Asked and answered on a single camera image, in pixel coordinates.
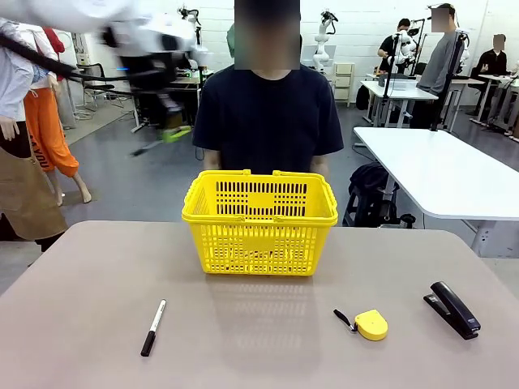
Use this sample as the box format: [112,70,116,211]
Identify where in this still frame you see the white drawer cart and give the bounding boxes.
[332,62,356,109]

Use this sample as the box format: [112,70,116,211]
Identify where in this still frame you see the black backpack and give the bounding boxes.
[342,161,417,229]

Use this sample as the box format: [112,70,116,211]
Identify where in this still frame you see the yellow tape measure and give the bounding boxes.
[332,308,389,342]

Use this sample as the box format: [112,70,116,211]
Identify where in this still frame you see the white background robot black cables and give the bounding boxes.
[177,3,204,46]

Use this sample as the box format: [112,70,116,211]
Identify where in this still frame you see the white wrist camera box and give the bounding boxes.
[152,22,200,54]

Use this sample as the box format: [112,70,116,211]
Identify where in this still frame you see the yellow plastic shopping basket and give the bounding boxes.
[181,169,339,278]

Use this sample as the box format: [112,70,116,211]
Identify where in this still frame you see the black wire chair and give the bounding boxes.
[76,62,127,111]

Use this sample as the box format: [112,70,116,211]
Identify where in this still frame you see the white marker black cap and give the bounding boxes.
[139,298,167,358]

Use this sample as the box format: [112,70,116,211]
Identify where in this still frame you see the background person grey sweater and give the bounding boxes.
[415,2,465,130]

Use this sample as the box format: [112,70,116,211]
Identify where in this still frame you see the person's right forearm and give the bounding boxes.
[202,147,223,172]

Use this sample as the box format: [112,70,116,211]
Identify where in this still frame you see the white robot on stand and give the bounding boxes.
[387,30,421,74]

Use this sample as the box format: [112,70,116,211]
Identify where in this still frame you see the mannequin with brown apron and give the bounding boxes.
[0,18,69,252]

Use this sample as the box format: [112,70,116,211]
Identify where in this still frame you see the background person in black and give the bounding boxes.
[376,18,418,76]

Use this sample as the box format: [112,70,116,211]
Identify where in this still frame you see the mannequin with orange pants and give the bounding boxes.
[22,26,93,206]

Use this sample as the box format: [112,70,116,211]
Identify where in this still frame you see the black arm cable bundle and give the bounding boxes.
[0,32,137,99]

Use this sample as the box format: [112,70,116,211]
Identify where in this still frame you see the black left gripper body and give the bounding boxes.
[117,52,182,99]

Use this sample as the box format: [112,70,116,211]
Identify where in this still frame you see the black pen yellow cap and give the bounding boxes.
[128,126,191,158]

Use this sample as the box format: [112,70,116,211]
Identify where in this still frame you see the person in navy t-shirt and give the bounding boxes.
[191,0,345,179]

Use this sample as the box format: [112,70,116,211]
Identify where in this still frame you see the large white table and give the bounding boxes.
[352,126,519,259]

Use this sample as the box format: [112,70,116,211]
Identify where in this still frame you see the seated background person black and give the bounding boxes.
[472,34,508,107]

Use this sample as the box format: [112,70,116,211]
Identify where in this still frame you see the white background desk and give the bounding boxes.
[359,79,440,129]

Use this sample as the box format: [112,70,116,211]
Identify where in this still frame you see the thin black stand pole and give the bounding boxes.
[380,34,402,122]

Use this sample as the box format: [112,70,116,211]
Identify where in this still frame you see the black stapler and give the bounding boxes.
[422,280,483,341]

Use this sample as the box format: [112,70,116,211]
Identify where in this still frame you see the person's left forearm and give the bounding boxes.
[310,152,328,179]

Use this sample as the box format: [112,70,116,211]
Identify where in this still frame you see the thick black stand pole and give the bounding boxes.
[429,30,467,133]

